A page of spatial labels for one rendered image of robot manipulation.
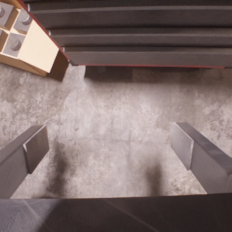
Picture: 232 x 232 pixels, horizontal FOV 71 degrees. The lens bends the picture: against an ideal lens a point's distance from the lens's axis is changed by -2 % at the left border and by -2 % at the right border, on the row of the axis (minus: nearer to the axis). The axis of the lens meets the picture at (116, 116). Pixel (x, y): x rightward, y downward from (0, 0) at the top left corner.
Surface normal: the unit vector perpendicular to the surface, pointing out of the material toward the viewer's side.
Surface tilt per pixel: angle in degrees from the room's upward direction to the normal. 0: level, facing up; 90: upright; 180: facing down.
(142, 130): 0
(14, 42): 0
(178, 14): 90
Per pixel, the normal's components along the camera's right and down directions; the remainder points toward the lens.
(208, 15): -0.06, 0.99
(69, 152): -0.11, -0.11
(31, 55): 0.55, 0.13
